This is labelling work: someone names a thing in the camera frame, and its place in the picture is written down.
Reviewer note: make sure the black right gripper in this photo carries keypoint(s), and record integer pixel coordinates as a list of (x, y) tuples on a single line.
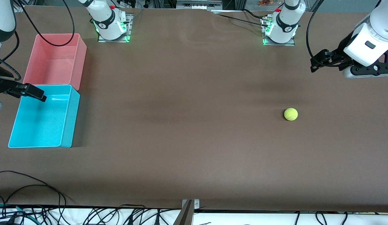
[(0, 85)]

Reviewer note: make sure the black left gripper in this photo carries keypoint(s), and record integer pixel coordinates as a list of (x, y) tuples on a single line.
[(340, 53)]

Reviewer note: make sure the yellow tennis ball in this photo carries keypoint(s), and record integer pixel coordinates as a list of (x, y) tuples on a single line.
[(290, 114)]

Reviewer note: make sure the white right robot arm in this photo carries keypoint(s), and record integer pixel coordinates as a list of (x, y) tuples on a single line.
[(107, 22)]

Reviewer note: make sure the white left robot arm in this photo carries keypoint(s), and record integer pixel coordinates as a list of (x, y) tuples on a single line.
[(286, 25)]

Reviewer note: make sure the blue plastic bin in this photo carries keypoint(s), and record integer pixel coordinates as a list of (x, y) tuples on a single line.
[(40, 125)]

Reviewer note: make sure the pink plastic bin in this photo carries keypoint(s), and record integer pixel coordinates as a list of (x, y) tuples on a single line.
[(53, 65)]

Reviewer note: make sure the grey metal rack unit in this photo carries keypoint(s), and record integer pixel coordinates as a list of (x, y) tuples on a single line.
[(197, 4)]

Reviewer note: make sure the black power plug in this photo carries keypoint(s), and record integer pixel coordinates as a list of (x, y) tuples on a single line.
[(130, 220), (157, 219)]

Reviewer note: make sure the grey metal bar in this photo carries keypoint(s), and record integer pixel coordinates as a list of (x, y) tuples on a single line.
[(185, 215)]

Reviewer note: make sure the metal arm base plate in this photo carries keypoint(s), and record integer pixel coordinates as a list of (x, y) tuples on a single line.
[(278, 44), (114, 40)]

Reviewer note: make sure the small metal bracket plate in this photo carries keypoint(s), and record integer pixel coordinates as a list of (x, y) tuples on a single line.
[(196, 203)]

